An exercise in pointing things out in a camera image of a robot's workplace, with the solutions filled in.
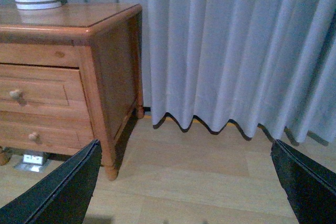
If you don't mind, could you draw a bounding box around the wooden nightstand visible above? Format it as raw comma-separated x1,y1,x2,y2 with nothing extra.
1,3,144,180

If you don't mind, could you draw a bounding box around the drawer wooden knob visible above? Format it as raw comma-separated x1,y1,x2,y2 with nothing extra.
9,89,24,103
28,132,40,143

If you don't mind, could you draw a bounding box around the white curtain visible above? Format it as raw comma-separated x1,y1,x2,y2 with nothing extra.
62,0,335,142

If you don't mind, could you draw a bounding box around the floor power outlet box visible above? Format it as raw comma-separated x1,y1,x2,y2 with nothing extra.
14,150,50,173

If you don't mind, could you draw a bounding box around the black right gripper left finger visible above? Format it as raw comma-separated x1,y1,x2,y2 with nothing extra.
1,140,102,223

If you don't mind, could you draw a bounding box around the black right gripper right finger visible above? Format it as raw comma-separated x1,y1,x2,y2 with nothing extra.
271,140,335,223

